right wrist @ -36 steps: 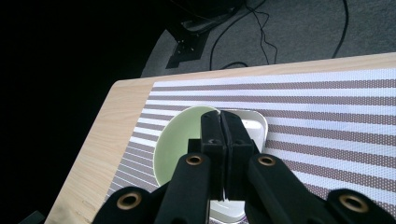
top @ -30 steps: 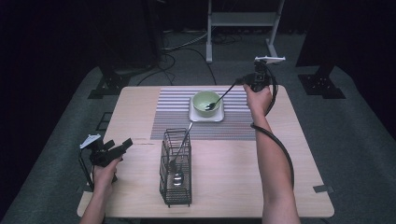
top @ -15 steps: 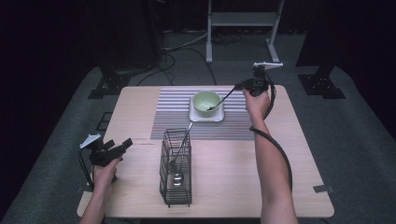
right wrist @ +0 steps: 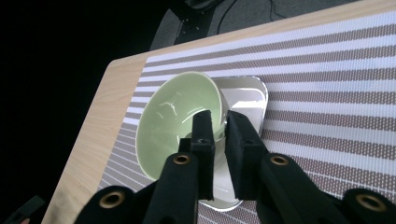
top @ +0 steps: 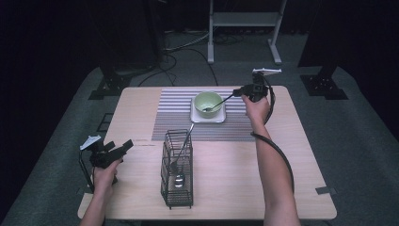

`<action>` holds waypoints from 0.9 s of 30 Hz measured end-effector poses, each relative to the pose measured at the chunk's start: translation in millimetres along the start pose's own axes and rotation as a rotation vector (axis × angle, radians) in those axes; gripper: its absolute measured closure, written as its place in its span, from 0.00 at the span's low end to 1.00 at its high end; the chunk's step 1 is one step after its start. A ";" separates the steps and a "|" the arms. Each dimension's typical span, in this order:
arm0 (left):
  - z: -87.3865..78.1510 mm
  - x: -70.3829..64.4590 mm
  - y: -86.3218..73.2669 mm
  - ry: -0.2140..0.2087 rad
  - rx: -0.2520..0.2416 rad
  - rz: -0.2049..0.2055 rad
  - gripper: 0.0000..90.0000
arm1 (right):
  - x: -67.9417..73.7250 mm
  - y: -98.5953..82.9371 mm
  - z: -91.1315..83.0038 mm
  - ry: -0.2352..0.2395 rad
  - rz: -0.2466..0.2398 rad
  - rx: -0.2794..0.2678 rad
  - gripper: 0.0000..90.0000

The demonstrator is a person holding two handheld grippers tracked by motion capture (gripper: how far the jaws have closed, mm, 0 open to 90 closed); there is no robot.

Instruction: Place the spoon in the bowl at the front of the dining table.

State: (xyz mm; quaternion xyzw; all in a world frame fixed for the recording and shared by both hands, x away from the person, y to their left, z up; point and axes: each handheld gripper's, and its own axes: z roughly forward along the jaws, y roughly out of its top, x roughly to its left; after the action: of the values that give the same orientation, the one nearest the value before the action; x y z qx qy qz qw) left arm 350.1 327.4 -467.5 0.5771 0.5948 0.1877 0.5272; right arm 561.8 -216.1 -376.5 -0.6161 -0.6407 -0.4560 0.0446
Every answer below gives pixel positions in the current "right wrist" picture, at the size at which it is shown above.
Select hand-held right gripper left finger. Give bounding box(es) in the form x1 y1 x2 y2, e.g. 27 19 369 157
177 109 217 202

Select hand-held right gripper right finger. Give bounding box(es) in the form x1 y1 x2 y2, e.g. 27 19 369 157
224 110 269 202

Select light green bowl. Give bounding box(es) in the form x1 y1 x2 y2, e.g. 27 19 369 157
134 71 227 182

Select white square plate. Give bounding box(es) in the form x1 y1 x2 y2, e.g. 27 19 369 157
197 76 270 213

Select striped woven placemat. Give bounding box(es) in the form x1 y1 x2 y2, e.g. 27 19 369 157
96 10 396 224

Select black stand with bolted base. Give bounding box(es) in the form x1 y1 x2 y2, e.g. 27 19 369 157
172 0 230 43

